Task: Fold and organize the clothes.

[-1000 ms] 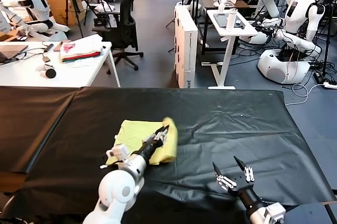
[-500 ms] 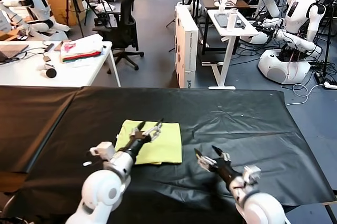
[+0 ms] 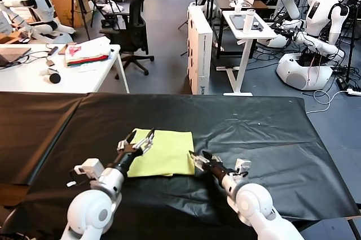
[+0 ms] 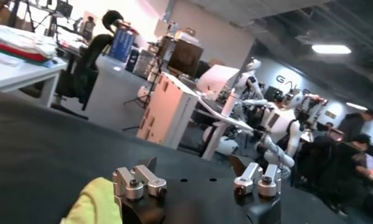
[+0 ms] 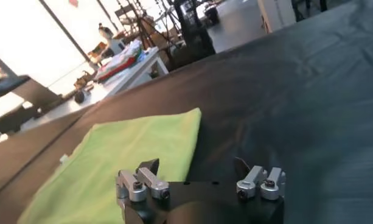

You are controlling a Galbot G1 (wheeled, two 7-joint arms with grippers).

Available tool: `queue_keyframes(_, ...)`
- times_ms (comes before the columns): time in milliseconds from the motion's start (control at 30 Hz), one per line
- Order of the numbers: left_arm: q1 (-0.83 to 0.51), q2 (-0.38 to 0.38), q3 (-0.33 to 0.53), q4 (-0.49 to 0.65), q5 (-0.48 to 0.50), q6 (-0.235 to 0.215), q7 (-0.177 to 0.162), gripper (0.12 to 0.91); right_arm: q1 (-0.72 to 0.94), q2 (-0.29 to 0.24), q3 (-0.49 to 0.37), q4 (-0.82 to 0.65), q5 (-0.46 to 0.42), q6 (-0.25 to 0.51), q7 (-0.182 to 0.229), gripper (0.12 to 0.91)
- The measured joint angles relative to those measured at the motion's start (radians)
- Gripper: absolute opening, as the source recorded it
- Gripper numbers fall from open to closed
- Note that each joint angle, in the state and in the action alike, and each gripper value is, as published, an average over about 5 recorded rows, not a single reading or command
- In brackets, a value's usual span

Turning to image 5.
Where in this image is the black cylinder speaker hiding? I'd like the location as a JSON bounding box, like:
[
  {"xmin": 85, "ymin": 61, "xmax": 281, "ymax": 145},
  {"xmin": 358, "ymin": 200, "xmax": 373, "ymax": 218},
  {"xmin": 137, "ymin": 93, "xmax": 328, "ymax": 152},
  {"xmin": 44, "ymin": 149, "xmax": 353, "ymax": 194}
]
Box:
[{"xmin": 74, "ymin": 90, "xmax": 86, "ymax": 104}]

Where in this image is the grey laptop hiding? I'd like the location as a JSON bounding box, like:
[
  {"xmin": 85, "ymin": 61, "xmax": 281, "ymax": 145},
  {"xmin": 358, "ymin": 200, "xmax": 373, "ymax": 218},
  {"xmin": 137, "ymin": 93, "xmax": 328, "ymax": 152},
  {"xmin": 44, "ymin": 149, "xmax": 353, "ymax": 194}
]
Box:
[{"xmin": 0, "ymin": 75, "xmax": 63, "ymax": 135}]

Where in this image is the white robot with black panel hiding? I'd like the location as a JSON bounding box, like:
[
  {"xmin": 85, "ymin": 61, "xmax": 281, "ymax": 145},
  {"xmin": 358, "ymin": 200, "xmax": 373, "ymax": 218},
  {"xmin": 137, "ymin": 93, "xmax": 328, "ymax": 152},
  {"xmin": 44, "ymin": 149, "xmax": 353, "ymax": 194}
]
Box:
[{"xmin": 97, "ymin": 23, "xmax": 126, "ymax": 57}]

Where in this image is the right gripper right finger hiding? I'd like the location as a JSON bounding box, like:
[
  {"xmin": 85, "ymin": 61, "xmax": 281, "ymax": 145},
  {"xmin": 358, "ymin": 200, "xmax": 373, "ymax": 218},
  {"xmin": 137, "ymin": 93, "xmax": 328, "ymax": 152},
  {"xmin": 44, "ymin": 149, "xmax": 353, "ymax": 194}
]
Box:
[{"xmin": 233, "ymin": 156, "xmax": 287, "ymax": 201}]

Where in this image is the white work table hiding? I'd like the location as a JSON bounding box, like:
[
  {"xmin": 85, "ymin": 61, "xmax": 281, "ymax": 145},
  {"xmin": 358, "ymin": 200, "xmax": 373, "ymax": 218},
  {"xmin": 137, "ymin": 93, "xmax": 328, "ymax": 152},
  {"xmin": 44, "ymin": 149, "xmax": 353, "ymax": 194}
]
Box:
[{"xmin": 0, "ymin": 45, "xmax": 170, "ymax": 135}]

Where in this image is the black office chair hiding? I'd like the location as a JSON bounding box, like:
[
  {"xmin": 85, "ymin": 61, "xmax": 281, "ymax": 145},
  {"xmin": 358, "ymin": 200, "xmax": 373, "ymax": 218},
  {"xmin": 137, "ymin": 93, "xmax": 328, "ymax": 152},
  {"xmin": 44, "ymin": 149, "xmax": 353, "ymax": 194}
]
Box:
[{"xmin": 173, "ymin": 0, "xmax": 217, "ymax": 66}]

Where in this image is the red folded garment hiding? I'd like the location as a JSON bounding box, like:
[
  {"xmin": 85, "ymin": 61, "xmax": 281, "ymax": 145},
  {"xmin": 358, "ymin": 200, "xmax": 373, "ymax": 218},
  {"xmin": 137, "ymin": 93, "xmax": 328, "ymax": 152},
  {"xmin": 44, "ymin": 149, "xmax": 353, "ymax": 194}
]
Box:
[{"xmin": 97, "ymin": 56, "xmax": 138, "ymax": 82}]

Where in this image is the yellow-green t-shirt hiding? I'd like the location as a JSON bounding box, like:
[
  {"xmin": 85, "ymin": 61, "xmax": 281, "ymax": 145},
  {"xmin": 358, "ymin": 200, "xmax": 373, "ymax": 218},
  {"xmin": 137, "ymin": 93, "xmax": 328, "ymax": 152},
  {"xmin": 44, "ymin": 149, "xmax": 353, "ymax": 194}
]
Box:
[{"xmin": 17, "ymin": 107, "xmax": 203, "ymax": 224}]

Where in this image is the tall white carton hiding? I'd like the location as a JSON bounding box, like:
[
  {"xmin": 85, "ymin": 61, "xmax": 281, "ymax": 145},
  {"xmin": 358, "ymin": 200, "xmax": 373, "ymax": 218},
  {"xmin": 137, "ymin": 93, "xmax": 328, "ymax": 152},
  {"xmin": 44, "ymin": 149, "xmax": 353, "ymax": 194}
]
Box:
[{"xmin": 257, "ymin": 0, "xmax": 297, "ymax": 34}]

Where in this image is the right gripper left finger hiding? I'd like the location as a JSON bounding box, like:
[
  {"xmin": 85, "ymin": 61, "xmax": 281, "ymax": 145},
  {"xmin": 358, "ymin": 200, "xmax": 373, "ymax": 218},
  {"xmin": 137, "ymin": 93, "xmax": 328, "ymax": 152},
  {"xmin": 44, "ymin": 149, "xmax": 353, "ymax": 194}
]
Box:
[{"xmin": 115, "ymin": 158, "xmax": 171, "ymax": 214}]

